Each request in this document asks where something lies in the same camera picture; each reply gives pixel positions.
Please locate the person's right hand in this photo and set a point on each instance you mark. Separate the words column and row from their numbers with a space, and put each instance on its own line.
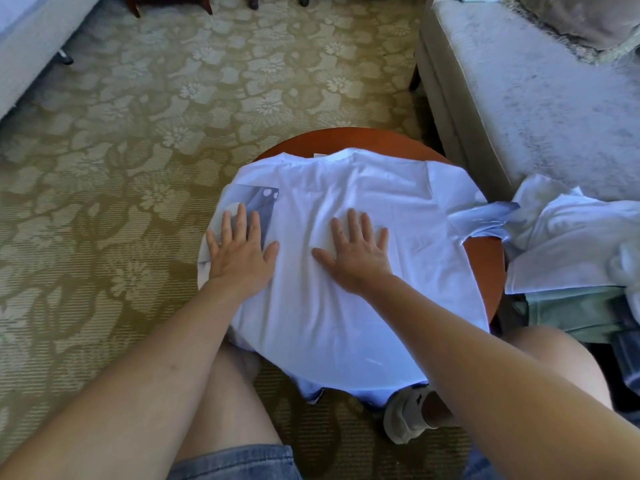
column 358, row 260

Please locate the person's left hand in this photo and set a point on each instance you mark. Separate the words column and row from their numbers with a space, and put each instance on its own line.
column 240, row 263

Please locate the grey splatter print T-shirt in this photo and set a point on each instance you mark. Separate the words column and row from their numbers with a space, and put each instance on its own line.
column 350, row 325

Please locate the pile of clothes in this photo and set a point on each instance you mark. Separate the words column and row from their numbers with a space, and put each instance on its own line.
column 570, row 245

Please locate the person's right forearm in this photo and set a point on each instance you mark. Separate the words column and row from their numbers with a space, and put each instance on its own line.
column 520, row 395

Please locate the person's left forearm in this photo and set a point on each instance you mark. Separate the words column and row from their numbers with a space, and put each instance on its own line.
column 130, row 395

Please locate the person's right leg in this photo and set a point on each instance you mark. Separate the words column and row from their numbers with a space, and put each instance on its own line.
column 560, row 360

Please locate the round wooden table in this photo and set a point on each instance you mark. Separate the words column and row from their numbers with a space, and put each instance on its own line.
column 350, row 142

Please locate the white sneaker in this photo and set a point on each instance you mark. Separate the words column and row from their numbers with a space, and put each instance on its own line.
column 405, row 415

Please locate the blue denim shorts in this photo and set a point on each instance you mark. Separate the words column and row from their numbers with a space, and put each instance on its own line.
column 235, row 463

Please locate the grey velvet chaise sofa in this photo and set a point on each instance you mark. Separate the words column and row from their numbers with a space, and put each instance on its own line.
column 520, row 105

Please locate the black valet stand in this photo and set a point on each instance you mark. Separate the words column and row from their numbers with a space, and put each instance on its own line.
column 300, row 0

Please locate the dark wooden nightstand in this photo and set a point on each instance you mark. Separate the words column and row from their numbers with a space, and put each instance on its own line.
column 170, row 1

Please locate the white bed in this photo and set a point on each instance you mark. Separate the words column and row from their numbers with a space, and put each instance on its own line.
column 35, row 35

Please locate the brown fringed cushion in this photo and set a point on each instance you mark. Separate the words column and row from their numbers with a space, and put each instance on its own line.
column 590, row 20

